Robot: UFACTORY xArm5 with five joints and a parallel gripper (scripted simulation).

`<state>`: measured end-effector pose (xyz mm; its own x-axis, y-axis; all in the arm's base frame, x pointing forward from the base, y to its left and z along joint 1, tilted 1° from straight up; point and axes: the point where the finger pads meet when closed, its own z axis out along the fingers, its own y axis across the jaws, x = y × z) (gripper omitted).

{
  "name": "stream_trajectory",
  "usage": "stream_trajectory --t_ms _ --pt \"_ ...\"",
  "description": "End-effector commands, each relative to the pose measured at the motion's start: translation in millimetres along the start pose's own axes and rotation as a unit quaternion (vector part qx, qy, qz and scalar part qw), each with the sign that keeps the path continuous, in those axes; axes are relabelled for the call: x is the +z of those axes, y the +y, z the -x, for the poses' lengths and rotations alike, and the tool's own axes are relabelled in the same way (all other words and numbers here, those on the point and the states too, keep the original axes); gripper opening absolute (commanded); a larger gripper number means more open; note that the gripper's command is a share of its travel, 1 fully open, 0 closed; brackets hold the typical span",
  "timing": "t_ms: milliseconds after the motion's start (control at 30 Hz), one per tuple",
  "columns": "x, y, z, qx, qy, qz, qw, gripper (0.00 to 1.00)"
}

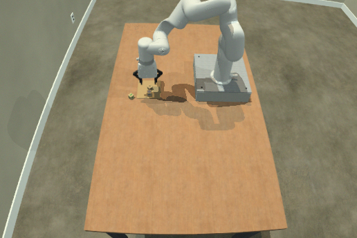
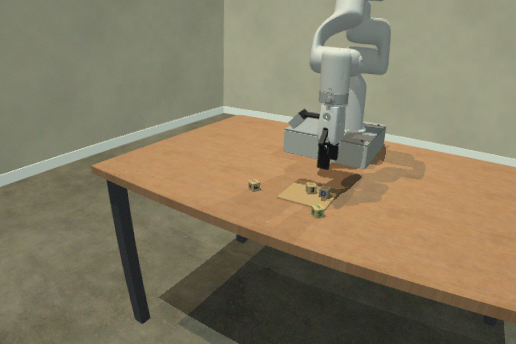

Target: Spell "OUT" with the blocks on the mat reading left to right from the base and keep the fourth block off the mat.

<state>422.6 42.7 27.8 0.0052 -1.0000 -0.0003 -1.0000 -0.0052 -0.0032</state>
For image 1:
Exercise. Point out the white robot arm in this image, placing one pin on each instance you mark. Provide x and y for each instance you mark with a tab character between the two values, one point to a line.
232	35

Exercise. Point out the tan flat mat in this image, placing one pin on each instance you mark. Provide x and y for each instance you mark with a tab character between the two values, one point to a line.
142	89

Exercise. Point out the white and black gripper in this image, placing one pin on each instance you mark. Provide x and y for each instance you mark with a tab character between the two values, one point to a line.
147	72

